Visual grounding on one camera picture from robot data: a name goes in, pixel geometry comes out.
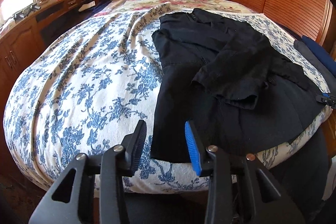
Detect black double-breasted coat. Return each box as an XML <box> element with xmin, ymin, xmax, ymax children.
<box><xmin>150</xmin><ymin>9</ymin><xmax>323</xmax><ymax>163</ymax></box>

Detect folded navy blue clothes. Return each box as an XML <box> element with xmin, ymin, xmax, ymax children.
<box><xmin>294</xmin><ymin>36</ymin><xmax>335</xmax><ymax>93</ymax></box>

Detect blue floral bed sheet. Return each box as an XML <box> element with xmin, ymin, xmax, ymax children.
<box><xmin>3</xmin><ymin>2</ymin><xmax>333</xmax><ymax>195</ymax></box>

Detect pink floral quilt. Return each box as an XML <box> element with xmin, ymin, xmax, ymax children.
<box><xmin>94</xmin><ymin>0</ymin><xmax>252</xmax><ymax>16</ymax></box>

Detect wooden desk cabinet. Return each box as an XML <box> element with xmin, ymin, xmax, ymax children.
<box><xmin>1</xmin><ymin>0</ymin><xmax>84</xmax><ymax>110</ymax></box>

